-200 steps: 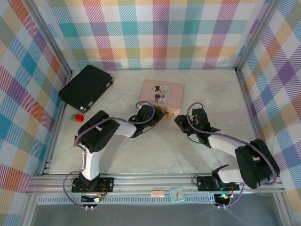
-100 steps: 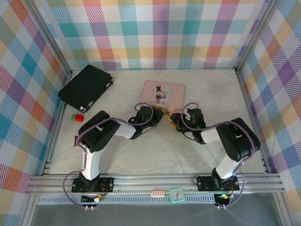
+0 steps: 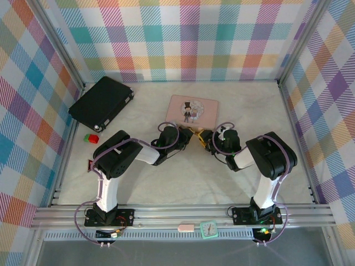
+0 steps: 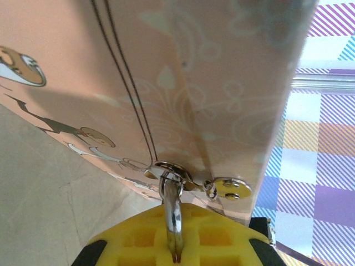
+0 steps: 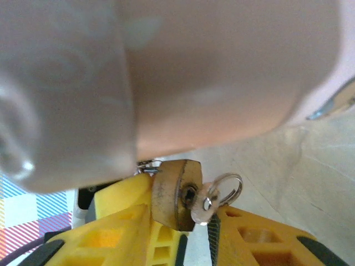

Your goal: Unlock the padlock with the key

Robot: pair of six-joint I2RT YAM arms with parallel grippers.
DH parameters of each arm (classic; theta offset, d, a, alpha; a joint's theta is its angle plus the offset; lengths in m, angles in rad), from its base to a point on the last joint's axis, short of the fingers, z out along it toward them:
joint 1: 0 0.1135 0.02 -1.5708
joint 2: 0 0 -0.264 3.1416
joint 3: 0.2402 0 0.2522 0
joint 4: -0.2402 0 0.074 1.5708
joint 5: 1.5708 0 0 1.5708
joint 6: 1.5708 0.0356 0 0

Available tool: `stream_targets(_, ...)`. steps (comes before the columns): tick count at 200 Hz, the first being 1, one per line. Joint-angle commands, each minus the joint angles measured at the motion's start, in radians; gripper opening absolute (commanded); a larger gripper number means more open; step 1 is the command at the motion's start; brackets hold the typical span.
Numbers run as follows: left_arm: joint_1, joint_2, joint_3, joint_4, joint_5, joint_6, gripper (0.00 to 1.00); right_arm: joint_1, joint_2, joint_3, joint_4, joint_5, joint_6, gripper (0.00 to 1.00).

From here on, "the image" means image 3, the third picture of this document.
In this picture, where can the pink tin box with cartoon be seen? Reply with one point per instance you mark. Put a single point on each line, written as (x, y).
(177, 110)

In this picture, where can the black base plate left arm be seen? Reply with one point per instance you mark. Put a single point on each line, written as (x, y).
(126, 217)

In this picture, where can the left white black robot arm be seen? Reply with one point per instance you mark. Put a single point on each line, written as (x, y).
(116, 158)

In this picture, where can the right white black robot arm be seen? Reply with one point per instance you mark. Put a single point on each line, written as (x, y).
(271, 155)

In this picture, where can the black base plate right arm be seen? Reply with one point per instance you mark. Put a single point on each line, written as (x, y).
(241, 216)

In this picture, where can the black rectangular case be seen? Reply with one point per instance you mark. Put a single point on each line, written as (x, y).
(101, 104)

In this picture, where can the red and green block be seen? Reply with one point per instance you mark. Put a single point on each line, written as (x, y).
(91, 138)

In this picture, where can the red black warning sticker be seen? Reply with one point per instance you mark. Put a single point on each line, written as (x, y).
(90, 165)

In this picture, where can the teal square clock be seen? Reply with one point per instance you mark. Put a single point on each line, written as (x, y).
(208, 229)

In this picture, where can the pink eraser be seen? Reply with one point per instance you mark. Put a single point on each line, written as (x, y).
(185, 228)

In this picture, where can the small black connector board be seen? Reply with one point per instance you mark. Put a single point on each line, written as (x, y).
(262, 235)
(106, 235)

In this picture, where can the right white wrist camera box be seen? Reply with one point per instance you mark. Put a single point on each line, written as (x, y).
(227, 129)

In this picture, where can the aluminium frame rail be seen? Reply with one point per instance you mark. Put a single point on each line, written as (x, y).
(166, 219)

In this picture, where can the aluminium frame post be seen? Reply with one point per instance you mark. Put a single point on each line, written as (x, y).
(59, 44)
(303, 41)

